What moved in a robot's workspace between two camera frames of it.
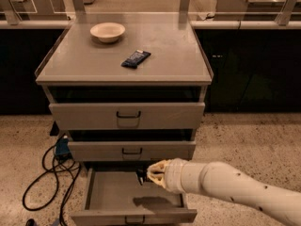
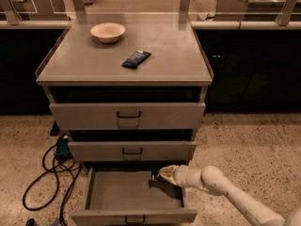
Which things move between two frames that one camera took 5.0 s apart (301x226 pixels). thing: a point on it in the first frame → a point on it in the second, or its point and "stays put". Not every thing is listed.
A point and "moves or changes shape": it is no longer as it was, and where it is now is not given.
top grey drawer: (127, 116) stays put
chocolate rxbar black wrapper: (141, 175) moves or changes shape
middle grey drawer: (132, 151) stays put
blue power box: (62, 149) stays put
